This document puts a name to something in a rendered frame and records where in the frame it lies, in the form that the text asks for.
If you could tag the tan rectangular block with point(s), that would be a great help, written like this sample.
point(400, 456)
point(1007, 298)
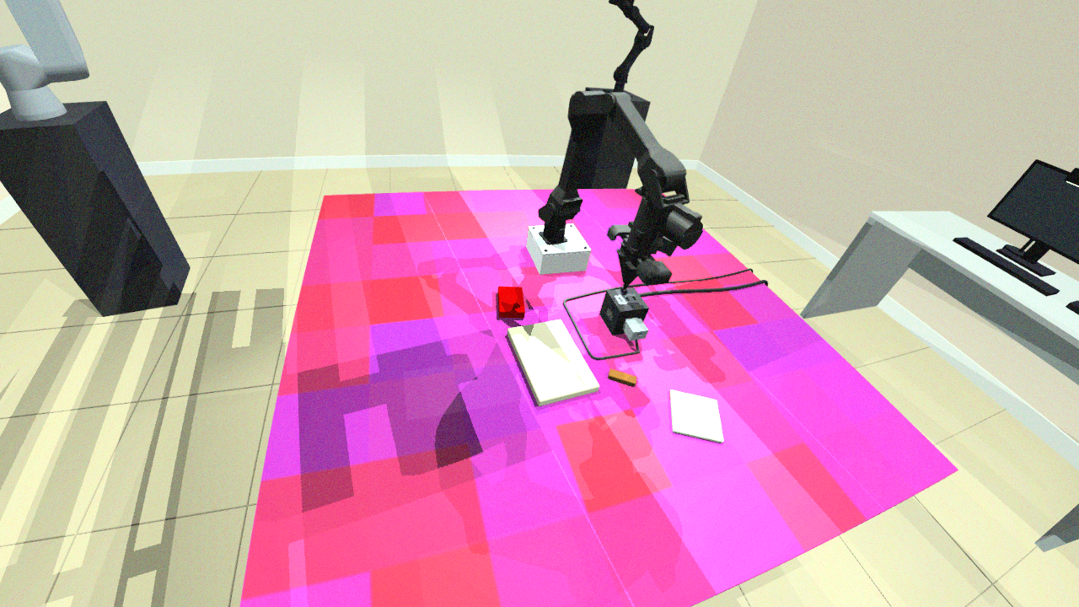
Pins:
point(622, 377)

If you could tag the red rectangular block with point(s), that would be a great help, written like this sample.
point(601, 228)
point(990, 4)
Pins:
point(510, 302)

